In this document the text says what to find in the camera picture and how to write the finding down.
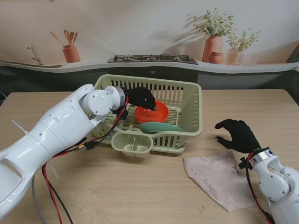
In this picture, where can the plant in tall terracotta vase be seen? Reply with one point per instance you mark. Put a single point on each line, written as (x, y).
(212, 46)

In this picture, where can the beige wiping cloth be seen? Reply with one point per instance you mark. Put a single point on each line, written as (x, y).
(210, 177)

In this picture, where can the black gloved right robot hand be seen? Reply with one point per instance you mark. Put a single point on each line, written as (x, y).
(240, 137)

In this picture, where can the pale green cutlery holder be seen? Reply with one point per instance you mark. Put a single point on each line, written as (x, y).
(120, 141)

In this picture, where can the black gas stove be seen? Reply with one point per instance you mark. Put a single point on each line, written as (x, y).
(151, 58)

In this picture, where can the metal faucet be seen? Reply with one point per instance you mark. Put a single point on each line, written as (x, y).
(35, 53)

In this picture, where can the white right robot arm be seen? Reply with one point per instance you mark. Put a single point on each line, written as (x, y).
(275, 177)

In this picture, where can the orange plastic bowl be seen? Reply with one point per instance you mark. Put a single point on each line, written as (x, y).
(154, 115)

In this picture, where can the teal plastic plate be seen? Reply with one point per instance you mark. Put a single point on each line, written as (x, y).
(156, 128)

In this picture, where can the pale green plastic dish rack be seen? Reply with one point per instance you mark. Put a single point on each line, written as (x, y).
(198, 133)

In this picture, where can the plant in pale pot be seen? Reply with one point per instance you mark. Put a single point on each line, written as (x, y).
(234, 57)

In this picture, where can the clear glass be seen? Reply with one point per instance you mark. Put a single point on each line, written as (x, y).
(250, 59)

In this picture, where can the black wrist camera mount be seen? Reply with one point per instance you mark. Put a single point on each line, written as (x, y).
(244, 163)
(122, 114)

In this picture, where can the wooden spatula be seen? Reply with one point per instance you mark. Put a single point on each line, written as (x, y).
(56, 37)

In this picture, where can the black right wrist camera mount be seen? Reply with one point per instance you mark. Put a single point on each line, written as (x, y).
(244, 163)

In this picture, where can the small round terracotta pot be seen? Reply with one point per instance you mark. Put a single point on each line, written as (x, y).
(216, 58)

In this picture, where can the terracotta utensil pot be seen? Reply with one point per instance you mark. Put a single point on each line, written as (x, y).
(71, 54)

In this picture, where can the grey kitchen countertop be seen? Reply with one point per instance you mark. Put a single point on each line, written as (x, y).
(233, 67)

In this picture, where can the wooden spoon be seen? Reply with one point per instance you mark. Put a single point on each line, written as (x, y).
(75, 37)
(71, 36)
(66, 35)

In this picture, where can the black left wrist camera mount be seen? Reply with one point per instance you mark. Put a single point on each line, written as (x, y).
(122, 114)

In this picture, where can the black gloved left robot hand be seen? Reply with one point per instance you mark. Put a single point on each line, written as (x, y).
(141, 98)

